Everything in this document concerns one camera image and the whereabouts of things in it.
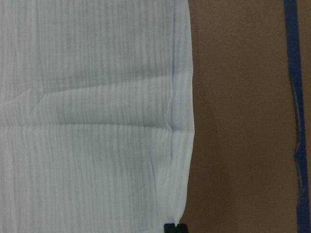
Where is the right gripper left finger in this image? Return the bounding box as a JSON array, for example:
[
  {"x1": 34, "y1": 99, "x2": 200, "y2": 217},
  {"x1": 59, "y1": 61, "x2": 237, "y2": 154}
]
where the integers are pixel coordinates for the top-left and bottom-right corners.
[{"x1": 164, "y1": 223, "x2": 176, "y2": 233}]

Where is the light blue button-up shirt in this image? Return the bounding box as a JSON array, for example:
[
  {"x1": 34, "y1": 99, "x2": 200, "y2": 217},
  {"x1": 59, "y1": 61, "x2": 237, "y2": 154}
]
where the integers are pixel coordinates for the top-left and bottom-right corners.
[{"x1": 0, "y1": 0, "x2": 194, "y2": 233}]

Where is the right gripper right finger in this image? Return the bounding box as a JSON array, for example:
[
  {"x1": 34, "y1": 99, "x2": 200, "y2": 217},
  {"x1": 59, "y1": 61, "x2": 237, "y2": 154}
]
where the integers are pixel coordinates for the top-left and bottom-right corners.
[{"x1": 176, "y1": 224, "x2": 188, "y2": 233}]

